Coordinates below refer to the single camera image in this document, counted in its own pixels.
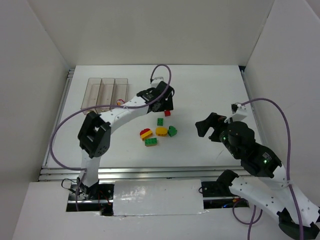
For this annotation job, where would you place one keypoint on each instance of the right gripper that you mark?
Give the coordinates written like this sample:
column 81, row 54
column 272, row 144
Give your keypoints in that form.
column 215, row 128

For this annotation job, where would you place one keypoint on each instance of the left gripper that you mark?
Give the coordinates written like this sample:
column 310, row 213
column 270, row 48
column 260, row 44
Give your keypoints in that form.
column 169, row 100

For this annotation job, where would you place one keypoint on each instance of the red rectangular lego brick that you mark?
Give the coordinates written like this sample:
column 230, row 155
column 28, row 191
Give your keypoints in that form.
column 167, row 113

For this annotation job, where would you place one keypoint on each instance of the yellow rounded lego brick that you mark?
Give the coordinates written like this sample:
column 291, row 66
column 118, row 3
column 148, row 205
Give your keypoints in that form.
column 161, row 131

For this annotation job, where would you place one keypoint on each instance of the green lego with number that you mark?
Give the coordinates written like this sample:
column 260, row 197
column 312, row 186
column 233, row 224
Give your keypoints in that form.
column 172, row 131

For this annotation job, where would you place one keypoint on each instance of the red rounded lego piece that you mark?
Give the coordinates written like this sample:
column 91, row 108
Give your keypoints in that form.
column 144, row 131

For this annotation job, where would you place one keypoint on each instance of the green lego plate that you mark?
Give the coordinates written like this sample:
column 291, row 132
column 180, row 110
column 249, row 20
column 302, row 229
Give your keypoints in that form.
column 151, row 140

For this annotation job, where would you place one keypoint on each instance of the red white flower lego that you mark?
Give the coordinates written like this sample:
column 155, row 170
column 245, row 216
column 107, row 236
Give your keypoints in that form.
column 120, row 102

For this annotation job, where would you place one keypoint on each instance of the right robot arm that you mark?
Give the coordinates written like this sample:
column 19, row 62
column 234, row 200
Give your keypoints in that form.
column 295, row 214

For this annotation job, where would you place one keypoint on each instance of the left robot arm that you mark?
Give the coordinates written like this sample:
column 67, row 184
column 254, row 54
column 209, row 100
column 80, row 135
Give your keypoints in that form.
column 95, row 133

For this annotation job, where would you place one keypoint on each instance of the small green square lego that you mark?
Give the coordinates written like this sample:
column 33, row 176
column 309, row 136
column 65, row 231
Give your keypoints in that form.
column 160, row 122

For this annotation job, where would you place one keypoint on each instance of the middle clear container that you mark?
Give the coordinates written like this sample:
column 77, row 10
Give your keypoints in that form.
column 105, row 93

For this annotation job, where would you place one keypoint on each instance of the white taped cover panel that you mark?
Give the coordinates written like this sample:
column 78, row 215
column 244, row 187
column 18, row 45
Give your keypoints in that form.
column 157, row 198

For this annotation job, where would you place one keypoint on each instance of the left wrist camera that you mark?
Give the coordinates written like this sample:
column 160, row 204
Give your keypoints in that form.
column 154, row 83

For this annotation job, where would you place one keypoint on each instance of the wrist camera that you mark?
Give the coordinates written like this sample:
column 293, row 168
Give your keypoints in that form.
column 154, row 83
column 239, row 113

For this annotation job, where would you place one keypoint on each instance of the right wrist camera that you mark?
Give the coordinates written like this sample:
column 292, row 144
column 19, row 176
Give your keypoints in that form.
column 239, row 113

